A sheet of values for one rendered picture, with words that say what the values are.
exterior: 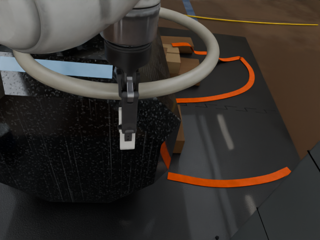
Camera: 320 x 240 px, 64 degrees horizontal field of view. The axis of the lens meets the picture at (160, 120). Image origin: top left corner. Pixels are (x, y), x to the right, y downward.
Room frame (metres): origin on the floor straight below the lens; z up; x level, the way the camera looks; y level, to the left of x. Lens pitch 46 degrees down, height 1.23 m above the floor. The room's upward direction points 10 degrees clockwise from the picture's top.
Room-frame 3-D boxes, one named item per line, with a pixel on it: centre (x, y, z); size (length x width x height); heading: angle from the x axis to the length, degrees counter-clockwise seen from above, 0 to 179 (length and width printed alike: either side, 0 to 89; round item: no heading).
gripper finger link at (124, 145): (0.33, 0.06, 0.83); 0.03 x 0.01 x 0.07; 106
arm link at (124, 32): (0.37, 0.07, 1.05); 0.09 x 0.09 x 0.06
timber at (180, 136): (1.07, -0.08, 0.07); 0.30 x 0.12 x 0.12; 10
